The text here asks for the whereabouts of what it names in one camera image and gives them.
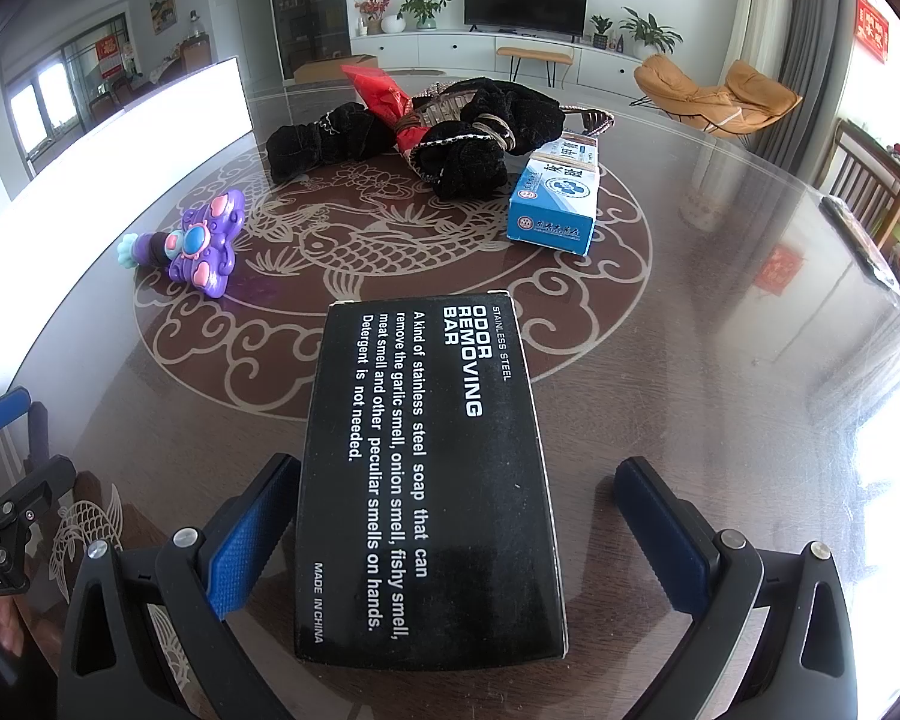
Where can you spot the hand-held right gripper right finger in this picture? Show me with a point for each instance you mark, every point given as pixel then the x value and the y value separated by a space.
pixel 660 540

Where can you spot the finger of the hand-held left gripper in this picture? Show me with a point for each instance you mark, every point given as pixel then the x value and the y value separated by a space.
pixel 41 484
pixel 0 410

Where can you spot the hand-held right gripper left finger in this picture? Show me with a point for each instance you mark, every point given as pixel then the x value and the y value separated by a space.
pixel 247 532

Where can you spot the black cardboard box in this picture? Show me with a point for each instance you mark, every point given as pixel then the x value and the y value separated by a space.
pixel 427 480

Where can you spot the red snack packet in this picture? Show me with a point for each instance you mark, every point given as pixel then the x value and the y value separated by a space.
pixel 379 94

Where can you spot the brown patterned glass desktop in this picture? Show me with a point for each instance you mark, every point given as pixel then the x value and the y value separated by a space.
pixel 720 405

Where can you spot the purple plastic toy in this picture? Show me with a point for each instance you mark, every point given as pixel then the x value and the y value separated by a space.
pixel 195 247

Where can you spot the blue white carton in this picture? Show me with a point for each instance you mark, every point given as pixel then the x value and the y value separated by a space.
pixel 555 195

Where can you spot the black velvet scrunchie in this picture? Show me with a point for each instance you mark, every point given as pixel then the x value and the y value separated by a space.
pixel 465 165
pixel 322 142

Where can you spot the wooden dining chair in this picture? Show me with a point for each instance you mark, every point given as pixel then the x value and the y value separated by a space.
pixel 866 180

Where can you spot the orange lounge chair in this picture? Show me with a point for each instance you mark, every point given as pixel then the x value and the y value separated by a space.
pixel 705 94

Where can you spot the wooden bench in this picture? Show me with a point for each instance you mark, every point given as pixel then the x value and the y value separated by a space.
pixel 534 54

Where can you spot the dark display cabinet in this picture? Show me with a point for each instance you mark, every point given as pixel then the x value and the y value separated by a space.
pixel 304 7

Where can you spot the large leafy potted plant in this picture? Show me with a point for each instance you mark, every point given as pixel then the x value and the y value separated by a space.
pixel 649 34

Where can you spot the grey curtain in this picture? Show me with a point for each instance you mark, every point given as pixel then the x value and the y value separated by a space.
pixel 817 52

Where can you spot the small potted plant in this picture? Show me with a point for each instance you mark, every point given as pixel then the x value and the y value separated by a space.
pixel 601 30

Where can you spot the white TV cabinet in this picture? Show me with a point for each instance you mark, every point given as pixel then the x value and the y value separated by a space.
pixel 435 49

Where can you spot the white round vase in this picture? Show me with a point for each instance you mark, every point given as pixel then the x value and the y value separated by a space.
pixel 391 24

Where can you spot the red flower arrangement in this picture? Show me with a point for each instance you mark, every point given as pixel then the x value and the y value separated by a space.
pixel 375 7

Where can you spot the cream curtain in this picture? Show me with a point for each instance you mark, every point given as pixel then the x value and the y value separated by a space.
pixel 761 0

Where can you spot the bushy green potted plant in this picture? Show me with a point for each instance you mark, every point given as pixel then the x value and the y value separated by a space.
pixel 424 7

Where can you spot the black television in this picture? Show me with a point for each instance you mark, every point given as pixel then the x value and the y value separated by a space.
pixel 525 1

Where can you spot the framed wall painting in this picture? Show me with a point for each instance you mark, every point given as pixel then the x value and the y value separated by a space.
pixel 162 5

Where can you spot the red wall decoration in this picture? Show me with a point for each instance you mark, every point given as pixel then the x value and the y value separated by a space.
pixel 873 26

